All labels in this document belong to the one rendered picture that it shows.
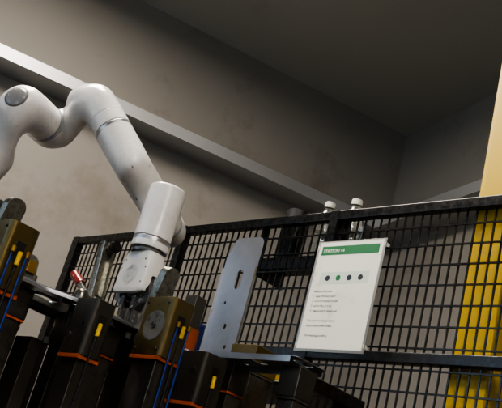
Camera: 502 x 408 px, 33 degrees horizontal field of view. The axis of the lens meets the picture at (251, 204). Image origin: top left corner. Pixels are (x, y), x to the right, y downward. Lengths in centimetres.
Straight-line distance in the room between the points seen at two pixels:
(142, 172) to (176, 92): 255
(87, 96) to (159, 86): 242
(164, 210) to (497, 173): 82
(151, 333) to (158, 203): 37
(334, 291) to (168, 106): 242
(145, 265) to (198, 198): 256
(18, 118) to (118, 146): 26
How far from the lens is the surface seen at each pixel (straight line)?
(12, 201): 153
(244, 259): 207
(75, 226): 413
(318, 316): 223
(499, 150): 218
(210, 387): 169
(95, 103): 207
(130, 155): 196
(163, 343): 160
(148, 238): 186
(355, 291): 218
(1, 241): 146
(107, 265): 202
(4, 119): 210
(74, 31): 445
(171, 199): 189
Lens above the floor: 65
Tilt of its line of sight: 22 degrees up
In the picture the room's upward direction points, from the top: 16 degrees clockwise
